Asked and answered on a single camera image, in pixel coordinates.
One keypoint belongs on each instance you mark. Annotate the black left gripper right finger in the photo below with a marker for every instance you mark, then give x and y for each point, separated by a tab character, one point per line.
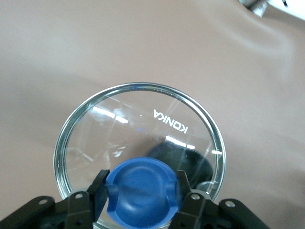
195	210

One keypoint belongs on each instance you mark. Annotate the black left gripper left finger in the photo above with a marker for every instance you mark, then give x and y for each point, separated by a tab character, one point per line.
78	210

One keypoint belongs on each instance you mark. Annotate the glass lid with blue knob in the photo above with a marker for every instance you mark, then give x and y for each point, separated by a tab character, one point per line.
143	190

